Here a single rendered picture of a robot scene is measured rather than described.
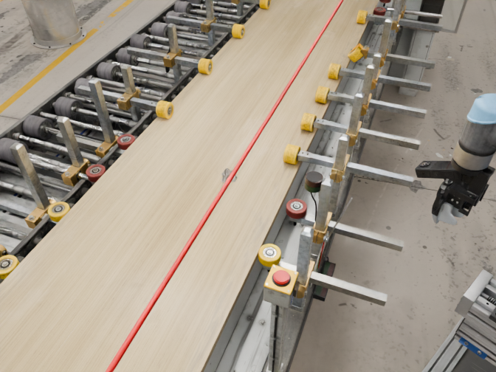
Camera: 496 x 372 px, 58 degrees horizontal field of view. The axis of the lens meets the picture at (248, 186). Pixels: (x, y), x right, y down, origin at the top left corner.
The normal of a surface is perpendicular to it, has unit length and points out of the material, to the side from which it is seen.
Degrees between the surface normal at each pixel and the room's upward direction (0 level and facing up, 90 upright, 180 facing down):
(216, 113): 0
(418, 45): 90
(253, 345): 0
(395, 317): 0
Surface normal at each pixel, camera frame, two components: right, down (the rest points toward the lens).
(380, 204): 0.00, -0.72
